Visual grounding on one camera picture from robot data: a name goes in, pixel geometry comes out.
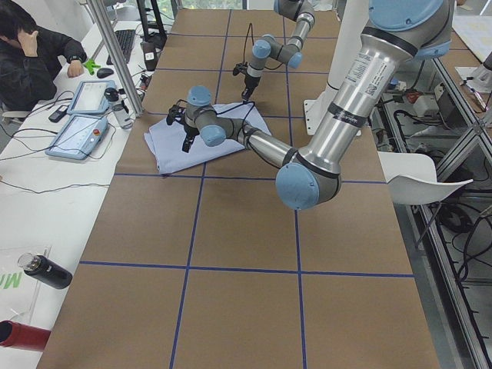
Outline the black keyboard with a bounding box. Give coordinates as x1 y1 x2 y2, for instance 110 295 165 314
115 29 135 63

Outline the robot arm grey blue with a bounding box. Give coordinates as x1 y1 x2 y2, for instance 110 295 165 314
233 0 315 102
166 1 455 210

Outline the white paper with green print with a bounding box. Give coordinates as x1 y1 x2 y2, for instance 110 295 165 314
0 245 51 324

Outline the black computer mouse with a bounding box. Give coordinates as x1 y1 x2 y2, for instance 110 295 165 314
96 68 115 79

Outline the clear water bottle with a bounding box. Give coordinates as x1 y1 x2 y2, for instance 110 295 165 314
104 87 133 129

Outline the black phone on desk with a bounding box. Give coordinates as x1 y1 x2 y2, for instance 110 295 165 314
48 105 68 123

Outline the green plastic object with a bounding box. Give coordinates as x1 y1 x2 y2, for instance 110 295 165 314
83 58 101 75

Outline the white chair seat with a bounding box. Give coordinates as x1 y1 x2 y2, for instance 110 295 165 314
378 151 473 205

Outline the teach pendant lower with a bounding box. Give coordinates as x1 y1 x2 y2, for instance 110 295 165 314
45 115 108 161

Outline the grey aluminium post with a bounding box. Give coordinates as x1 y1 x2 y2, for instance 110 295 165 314
87 0 144 118

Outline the teach pendant upper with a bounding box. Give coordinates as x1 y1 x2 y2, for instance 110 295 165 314
67 80 116 115

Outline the red fire extinguisher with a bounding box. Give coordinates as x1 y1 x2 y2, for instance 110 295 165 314
1 321 51 351

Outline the black water bottle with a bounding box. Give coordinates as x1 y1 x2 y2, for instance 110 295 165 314
18 253 72 290

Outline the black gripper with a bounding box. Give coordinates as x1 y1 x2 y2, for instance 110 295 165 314
166 100 199 153
241 73 261 102

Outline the teach pendant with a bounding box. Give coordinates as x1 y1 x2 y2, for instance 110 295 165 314
45 115 108 161
67 80 116 115

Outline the light blue striped shirt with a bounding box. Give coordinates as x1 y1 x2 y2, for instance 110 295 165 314
144 102 270 175

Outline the person in black jacket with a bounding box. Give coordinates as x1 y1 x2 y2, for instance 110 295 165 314
1 1 87 111

